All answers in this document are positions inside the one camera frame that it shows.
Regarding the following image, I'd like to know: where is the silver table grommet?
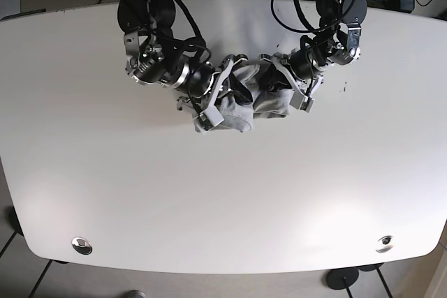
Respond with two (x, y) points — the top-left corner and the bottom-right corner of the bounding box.
(71, 237), (93, 255)
(375, 235), (394, 253)

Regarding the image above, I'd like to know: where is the right silver table grommet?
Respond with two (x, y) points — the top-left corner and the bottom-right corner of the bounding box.
(375, 235), (394, 253)

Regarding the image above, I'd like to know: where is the left silver table grommet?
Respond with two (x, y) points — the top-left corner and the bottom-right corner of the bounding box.
(71, 237), (93, 255)

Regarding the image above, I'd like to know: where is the black table leg left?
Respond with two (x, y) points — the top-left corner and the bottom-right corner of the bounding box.
(0, 207), (24, 258)

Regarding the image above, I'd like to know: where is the black round stand base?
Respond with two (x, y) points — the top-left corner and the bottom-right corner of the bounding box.
(325, 267), (359, 290)

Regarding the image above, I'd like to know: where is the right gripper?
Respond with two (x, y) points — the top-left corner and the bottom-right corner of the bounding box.
(176, 54), (253, 114)

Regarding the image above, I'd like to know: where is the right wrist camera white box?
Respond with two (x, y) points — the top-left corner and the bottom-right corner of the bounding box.
(195, 105), (224, 133)

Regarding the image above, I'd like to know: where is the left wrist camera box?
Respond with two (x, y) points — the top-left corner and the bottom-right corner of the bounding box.
(290, 91), (314, 113)

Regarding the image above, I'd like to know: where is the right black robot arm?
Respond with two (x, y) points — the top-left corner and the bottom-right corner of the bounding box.
(117, 0), (253, 112)

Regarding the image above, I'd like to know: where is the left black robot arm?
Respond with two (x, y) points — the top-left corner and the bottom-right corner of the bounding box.
(258, 0), (367, 103)

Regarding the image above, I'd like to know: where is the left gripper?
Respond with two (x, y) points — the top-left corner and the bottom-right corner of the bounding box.
(258, 52), (325, 98)

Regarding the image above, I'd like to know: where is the grey shoe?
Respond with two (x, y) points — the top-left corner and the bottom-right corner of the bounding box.
(124, 290), (146, 298)

